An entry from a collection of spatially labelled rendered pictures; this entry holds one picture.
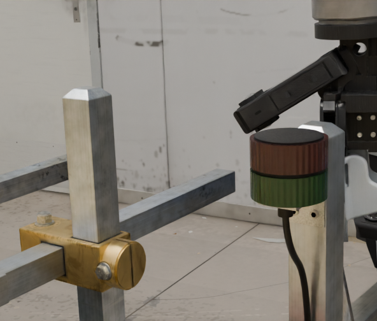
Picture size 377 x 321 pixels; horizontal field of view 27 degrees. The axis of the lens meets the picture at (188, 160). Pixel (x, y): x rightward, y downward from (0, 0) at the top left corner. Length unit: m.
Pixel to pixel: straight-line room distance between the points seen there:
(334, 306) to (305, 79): 0.20
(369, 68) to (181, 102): 3.13
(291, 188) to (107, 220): 0.27
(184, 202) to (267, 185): 0.40
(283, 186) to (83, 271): 0.30
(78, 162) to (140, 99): 3.18
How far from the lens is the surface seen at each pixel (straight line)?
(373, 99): 0.73
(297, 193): 0.60
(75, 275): 0.84
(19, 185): 1.13
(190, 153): 3.89
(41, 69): 4.34
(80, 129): 0.79
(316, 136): 0.61
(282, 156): 0.59
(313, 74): 0.74
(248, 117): 0.75
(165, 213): 0.97
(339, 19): 0.72
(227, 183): 1.07
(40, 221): 0.88
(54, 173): 1.17
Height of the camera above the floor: 1.25
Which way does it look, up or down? 15 degrees down
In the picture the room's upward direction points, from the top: 2 degrees counter-clockwise
